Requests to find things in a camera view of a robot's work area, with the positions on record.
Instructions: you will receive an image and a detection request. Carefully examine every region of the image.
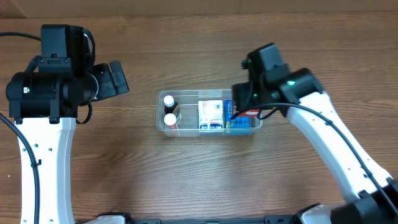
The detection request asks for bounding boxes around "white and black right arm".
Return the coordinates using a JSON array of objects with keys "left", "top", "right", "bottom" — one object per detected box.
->
[{"left": 232, "top": 67, "right": 397, "bottom": 223}]

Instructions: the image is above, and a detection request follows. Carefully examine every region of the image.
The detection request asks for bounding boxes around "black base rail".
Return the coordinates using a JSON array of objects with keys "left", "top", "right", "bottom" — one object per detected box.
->
[{"left": 85, "top": 203, "right": 320, "bottom": 224}]

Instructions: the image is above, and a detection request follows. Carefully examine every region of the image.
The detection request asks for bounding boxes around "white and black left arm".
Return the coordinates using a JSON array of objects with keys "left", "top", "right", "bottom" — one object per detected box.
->
[{"left": 6, "top": 57, "right": 129, "bottom": 223}]

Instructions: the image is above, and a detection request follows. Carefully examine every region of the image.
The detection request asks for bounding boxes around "white and blue plaster box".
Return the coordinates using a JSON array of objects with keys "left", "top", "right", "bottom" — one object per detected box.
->
[{"left": 198, "top": 100, "right": 224, "bottom": 129}]

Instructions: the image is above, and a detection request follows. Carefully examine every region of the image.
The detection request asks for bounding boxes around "dark bottle with white cap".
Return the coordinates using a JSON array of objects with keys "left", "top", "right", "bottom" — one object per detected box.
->
[{"left": 163, "top": 95, "right": 180, "bottom": 117}]

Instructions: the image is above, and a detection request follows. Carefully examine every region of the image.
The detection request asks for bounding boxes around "red Panadol box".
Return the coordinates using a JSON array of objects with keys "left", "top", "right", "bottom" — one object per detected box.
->
[{"left": 238, "top": 109, "right": 260, "bottom": 117}]

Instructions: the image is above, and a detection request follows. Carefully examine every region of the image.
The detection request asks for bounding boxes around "blue lozenge box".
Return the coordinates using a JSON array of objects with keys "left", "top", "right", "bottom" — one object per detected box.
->
[{"left": 224, "top": 100, "right": 251, "bottom": 136}]

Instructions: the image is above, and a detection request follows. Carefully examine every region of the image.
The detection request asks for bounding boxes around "clear plastic container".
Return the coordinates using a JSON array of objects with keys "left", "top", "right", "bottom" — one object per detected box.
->
[{"left": 157, "top": 90, "right": 262, "bottom": 137}]

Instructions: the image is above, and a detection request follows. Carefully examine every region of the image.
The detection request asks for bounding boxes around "orange tube with white cap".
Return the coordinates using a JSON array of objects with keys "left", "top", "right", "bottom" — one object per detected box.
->
[{"left": 164, "top": 113, "right": 180, "bottom": 137}]

